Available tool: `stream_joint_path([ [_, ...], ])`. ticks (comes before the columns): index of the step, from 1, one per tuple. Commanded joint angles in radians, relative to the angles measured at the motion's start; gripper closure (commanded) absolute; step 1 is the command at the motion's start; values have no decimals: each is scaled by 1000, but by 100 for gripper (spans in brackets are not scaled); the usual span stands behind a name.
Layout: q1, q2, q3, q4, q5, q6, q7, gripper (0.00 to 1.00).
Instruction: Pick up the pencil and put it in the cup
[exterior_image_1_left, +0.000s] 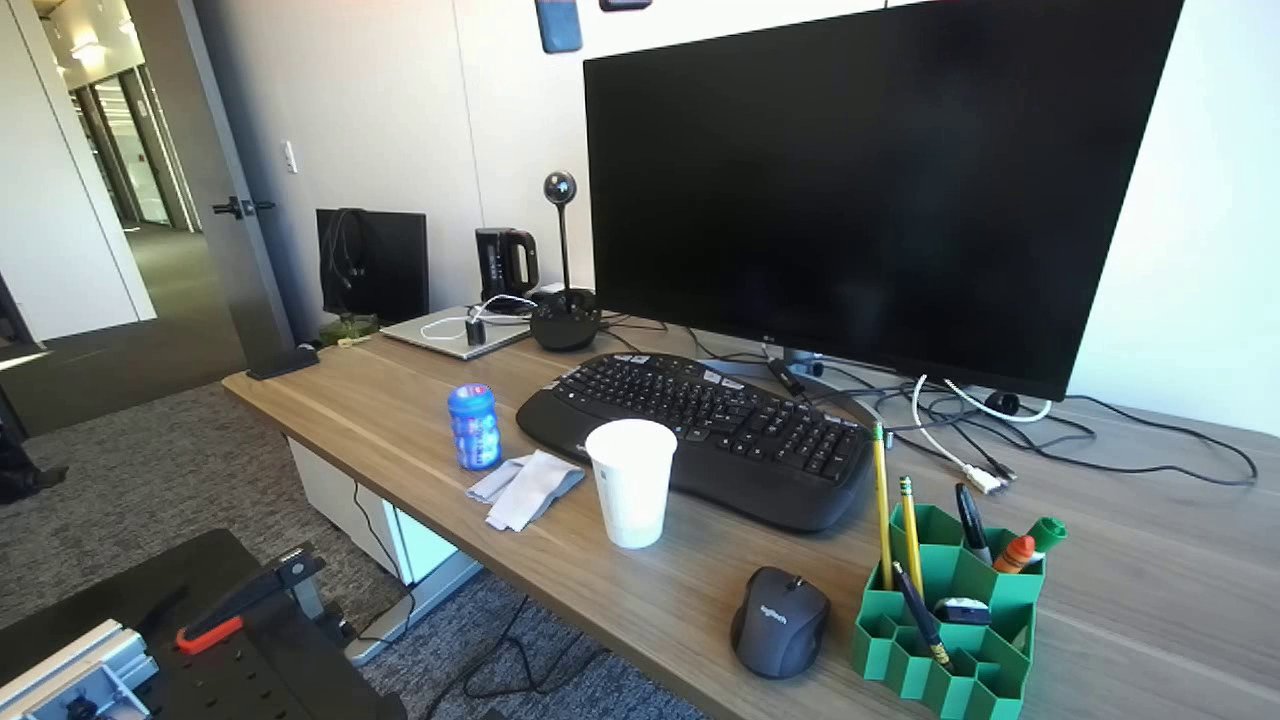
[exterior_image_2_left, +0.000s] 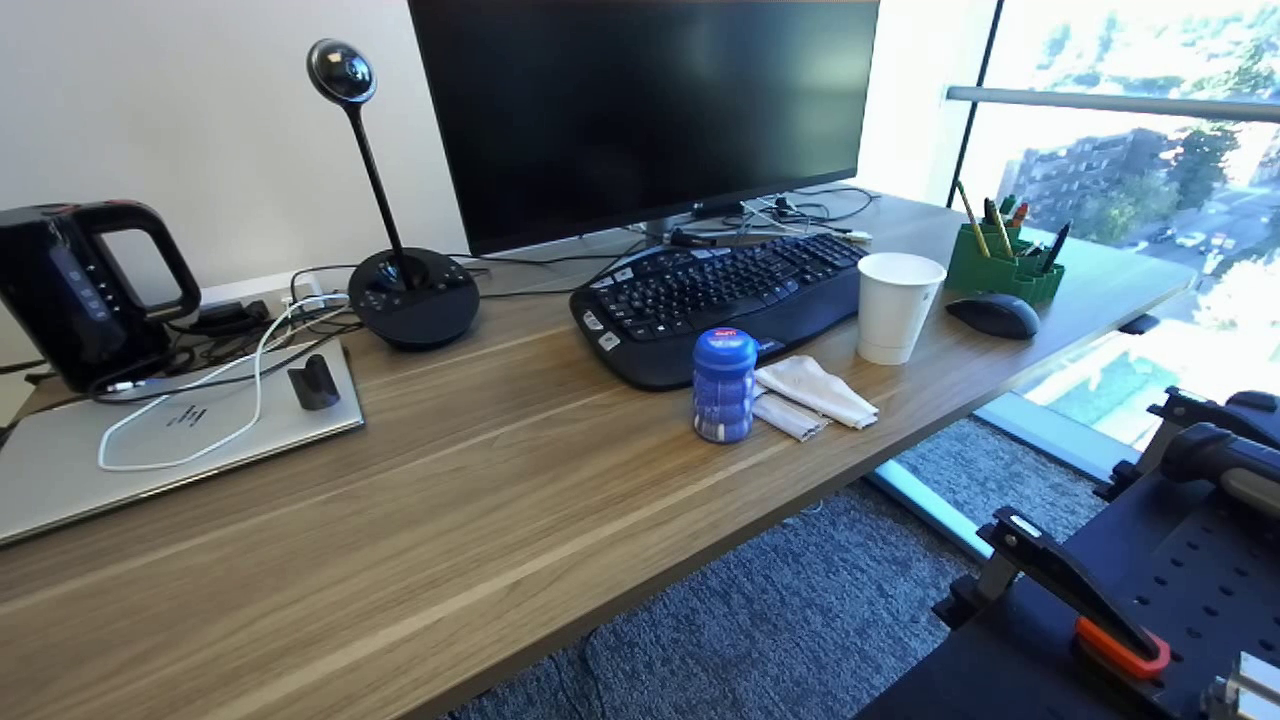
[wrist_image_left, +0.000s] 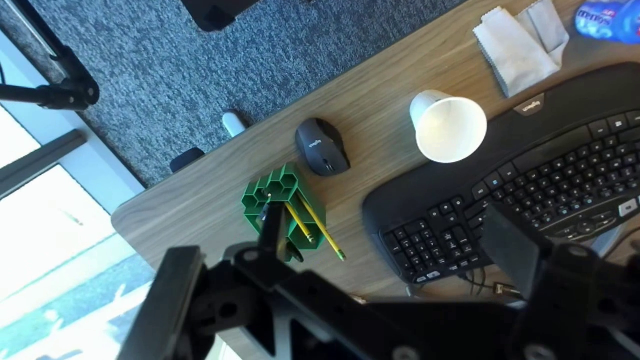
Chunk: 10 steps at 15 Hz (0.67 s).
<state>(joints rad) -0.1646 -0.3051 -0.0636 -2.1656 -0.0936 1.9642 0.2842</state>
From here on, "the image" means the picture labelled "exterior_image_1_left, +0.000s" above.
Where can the grey door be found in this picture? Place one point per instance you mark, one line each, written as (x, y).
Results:
(224, 120)

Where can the blue wall object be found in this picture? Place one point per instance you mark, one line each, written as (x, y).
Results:
(559, 26)

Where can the black electric kettle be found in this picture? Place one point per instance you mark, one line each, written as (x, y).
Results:
(506, 267)

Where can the small black adapter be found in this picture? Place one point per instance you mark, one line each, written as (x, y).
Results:
(475, 328)

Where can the blue gum container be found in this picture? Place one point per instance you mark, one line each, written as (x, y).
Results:
(475, 430)

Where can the small orange green toy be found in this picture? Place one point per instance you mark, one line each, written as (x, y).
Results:
(1019, 552)

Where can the black equipment stand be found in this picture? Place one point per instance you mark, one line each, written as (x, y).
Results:
(18, 461)

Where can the white drawer cabinet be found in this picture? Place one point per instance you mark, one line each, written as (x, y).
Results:
(360, 523)

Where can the dark grey computer mouse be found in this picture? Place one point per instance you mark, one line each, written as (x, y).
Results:
(781, 627)

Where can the large white paper packet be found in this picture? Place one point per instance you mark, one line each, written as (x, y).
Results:
(538, 488)

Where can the aluminium extrusion bar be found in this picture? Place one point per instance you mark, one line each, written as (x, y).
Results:
(66, 675)

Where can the black computer keyboard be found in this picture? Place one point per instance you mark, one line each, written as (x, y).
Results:
(721, 432)

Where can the black webcam on stand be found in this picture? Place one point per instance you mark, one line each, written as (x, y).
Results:
(565, 323)

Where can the long yellow pencil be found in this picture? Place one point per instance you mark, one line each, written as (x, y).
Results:
(883, 504)

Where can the green honeycomb pen holder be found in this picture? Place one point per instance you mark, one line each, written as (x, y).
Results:
(942, 675)

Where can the small white paper packet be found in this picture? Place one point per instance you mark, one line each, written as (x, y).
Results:
(490, 482)

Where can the orange black clamp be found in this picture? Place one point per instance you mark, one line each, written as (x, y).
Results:
(221, 627)

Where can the black computer monitor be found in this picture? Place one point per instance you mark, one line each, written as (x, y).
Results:
(853, 185)

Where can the black pen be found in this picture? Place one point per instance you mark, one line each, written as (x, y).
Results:
(971, 516)

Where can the dark blue pen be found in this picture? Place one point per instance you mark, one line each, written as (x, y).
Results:
(922, 619)

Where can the short yellow pencil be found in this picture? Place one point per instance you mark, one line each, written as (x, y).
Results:
(913, 532)

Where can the black framed panel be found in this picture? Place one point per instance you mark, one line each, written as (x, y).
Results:
(373, 267)

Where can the white desk foot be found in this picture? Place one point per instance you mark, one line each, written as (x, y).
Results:
(414, 604)

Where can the white paper cup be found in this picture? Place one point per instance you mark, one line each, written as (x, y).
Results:
(633, 486)

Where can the silver closed laptop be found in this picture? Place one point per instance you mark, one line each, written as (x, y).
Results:
(440, 339)

